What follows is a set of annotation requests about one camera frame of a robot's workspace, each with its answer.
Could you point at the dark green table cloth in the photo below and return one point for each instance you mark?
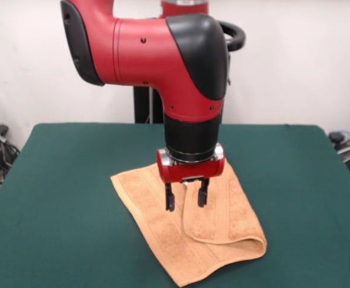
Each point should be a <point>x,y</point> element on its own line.
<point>58,195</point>

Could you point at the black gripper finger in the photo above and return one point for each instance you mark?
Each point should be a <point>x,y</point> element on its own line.
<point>169,198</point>
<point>202,195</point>

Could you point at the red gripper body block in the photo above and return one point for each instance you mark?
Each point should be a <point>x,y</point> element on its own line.
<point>190,172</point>

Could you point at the grey round stand base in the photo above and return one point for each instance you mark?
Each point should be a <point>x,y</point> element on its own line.
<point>347,151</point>

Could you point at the tan terry towel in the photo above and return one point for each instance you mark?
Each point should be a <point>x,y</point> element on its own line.
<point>163,225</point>

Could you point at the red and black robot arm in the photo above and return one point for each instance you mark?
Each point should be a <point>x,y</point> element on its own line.
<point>151,51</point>

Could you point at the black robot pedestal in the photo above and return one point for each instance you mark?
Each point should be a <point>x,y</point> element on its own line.
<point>236,33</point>

